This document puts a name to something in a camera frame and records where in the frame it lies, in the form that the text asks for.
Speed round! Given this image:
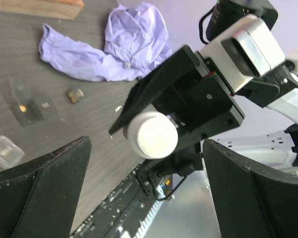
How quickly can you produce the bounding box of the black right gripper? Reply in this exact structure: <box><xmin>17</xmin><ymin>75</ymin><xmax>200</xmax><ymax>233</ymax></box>
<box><xmin>109</xmin><ymin>45</ymin><xmax>245</xmax><ymax>152</ymax></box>

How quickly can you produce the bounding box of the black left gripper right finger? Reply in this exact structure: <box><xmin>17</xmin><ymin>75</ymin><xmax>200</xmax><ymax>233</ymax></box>
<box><xmin>203</xmin><ymin>139</ymin><xmax>298</xmax><ymax>238</ymax></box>

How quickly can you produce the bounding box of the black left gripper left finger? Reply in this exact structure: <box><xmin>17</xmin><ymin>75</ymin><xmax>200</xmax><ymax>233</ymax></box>
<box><xmin>0</xmin><ymin>136</ymin><xmax>92</xmax><ymax>238</ymax></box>

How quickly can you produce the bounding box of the white capped pill bottle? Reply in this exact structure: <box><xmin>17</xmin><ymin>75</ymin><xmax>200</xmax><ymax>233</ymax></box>
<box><xmin>127</xmin><ymin>112</ymin><xmax>178</xmax><ymax>155</ymax></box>

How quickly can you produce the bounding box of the white pill bottle cap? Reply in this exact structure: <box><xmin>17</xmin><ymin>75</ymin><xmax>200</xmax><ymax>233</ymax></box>
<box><xmin>136</xmin><ymin>117</ymin><xmax>178</xmax><ymax>159</ymax></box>

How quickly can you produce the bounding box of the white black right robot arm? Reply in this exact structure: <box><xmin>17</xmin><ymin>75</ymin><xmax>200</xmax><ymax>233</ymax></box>
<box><xmin>109</xmin><ymin>0</ymin><xmax>298</xmax><ymax>178</ymax></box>

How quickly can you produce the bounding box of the lavender crumpled cloth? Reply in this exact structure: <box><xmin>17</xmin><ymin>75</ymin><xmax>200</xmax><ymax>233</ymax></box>
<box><xmin>38</xmin><ymin>2</ymin><xmax>172</xmax><ymax>82</ymax></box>

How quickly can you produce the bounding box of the grey Sat pill box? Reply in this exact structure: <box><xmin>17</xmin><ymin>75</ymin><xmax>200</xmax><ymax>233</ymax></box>
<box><xmin>0</xmin><ymin>77</ymin><xmax>58</xmax><ymax>126</ymax></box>

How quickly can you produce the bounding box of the brown Thur pill box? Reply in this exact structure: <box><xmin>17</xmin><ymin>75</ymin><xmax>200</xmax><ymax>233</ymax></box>
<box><xmin>66</xmin><ymin>87</ymin><xmax>86</xmax><ymax>104</ymax></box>

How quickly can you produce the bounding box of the wooden clothes rack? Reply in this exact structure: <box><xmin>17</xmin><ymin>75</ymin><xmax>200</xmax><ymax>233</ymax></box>
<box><xmin>0</xmin><ymin>0</ymin><xmax>85</xmax><ymax>20</ymax></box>

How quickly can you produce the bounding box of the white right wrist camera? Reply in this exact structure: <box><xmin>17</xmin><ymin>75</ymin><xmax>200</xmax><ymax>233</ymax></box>
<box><xmin>200</xmin><ymin>14</ymin><xmax>286</xmax><ymax>93</ymax></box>

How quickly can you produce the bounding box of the white slotted cable duct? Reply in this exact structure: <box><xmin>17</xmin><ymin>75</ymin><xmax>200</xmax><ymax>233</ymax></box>
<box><xmin>117</xmin><ymin>200</ymin><xmax>163</xmax><ymax>238</ymax></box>

